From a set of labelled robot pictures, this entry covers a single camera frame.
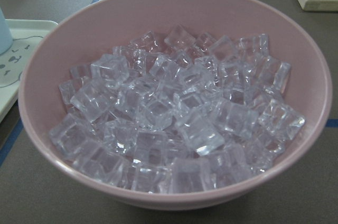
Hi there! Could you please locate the pink bowl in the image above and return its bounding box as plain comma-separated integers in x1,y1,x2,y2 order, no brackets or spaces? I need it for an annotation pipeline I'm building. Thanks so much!
18,0,333,211

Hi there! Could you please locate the clear ice cubes pile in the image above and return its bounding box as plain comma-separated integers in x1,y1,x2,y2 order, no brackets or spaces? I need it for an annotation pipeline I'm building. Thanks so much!
49,25,306,194

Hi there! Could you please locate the light blue plastic cup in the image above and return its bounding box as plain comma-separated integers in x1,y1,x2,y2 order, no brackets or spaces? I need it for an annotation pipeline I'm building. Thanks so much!
0,10,13,54

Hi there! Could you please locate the cream bear print tray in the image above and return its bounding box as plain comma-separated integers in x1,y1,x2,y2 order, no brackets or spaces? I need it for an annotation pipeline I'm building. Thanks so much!
0,19,57,120

